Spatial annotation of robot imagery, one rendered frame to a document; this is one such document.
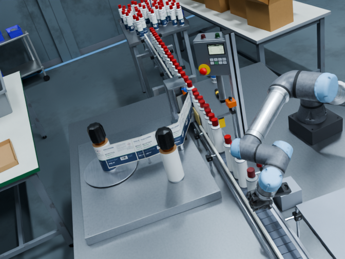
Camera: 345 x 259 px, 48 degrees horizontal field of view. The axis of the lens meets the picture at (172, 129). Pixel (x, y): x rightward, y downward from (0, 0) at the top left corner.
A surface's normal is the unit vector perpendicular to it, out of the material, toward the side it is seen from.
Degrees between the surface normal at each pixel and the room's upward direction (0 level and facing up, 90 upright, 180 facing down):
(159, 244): 0
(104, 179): 0
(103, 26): 90
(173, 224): 0
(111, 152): 90
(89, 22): 90
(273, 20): 90
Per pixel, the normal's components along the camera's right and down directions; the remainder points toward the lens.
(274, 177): -0.07, -0.45
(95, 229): -0.22, -0.80
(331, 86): 0.72, 0.18
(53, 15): 0.38, 0.44
